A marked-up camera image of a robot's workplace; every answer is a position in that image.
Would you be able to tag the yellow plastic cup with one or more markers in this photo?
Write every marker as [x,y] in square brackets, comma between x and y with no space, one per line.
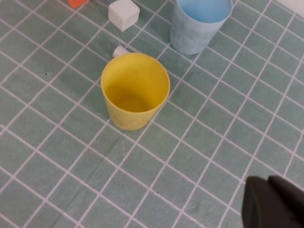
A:
[129,118]

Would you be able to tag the light blue plastic cup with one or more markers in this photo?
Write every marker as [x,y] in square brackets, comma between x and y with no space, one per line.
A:
[190,35]

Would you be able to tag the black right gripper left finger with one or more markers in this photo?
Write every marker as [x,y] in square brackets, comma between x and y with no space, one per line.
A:
[256,206]

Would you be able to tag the green white glue stick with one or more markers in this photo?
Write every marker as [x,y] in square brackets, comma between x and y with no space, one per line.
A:
[118,51]

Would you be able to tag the orange cube block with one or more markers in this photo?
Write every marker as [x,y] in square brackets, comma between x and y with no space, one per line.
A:
[76,2]

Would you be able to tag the green checked tablecloth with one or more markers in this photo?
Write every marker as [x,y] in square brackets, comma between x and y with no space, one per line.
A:
[213,142]

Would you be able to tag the white cube block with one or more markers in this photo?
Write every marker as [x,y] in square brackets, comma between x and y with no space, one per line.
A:
[123,13]

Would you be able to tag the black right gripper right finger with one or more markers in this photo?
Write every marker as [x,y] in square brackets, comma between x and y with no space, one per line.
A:
[289,197]

